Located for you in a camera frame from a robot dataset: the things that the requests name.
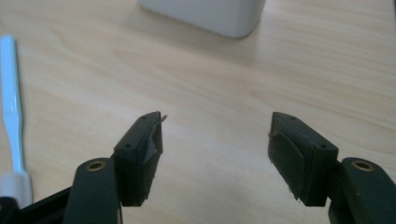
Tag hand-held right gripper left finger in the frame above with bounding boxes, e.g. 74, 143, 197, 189
113, 111, 168, 208

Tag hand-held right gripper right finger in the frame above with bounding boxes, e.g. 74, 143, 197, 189
267, 111, 340, 207

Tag white toothbrush holder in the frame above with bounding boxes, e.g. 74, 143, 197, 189
137, 0, 267, 39

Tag blue and white toothbrush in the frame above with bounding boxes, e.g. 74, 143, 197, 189
0, 35, 33, 209

